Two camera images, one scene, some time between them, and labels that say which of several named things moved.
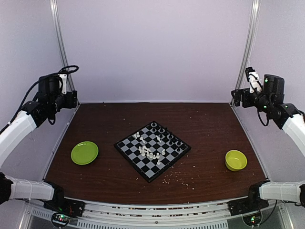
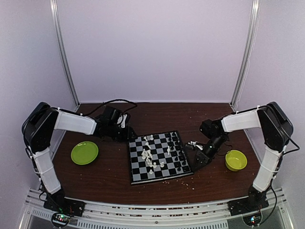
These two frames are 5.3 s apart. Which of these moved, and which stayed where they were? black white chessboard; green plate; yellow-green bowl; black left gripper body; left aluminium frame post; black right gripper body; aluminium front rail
Moved: black left gripper body; black right gripper body; black white chessboard
Stayed: aluminium front rail; green plate; left aluminium frame post; yellow-green bowl
